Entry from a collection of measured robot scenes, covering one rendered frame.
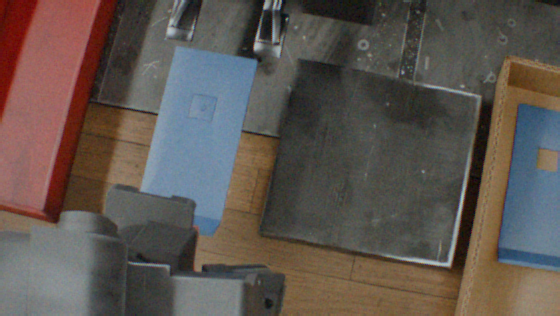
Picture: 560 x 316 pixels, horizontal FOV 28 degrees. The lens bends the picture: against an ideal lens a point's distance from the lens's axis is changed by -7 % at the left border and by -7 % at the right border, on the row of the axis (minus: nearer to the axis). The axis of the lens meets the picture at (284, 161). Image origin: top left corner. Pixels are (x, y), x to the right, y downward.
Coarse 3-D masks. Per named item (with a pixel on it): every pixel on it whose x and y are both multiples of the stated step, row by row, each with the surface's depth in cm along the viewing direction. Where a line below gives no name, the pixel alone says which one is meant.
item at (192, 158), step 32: (192, 64) 97; (224, 64) 97; (256, 64) 97; (192, 96) 96; (224, 96) 96; (160, 128) 96; (192, 128) 96; (224, 128) 96; (160, 160) 95; (192, 160) 95; (224, 160) 95; (160, 192) 95; (192, 192) 95; (224, 192) 94
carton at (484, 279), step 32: (512, 64) 99; (544, 64) 98; (512, 96) 104; (544, 96) 104; (512, 128) 103; (544, 160) 103; (480, 192) 101; (480, 224) 95; (480, 256) 101; (480, 288) 100; (512, 288) 100; (544, 288) 100
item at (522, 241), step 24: (528, 120) 103; (552, 120) 103; (528, 144) 103; (552, 144) 102; (528, 168) 102; (528, 192) 101; (552, 192) 101; (504, 216) 101; (528, 216) 101; (552, 216) 101; (504, 240) 101; (528, 240) 100; (552, 240) 100; (528, 264) 97; (552, 264) 98
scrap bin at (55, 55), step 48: (0, 0) 106; (48, 0) 109; (96, 0) 103; (0, 48) 108; (48, 48) 108; (96, 48) 105; (0, 96) 107; (48, 96) 107; (0, 144) 106; (48, 144) 105; (0, 192) 104; (48, 192) 99
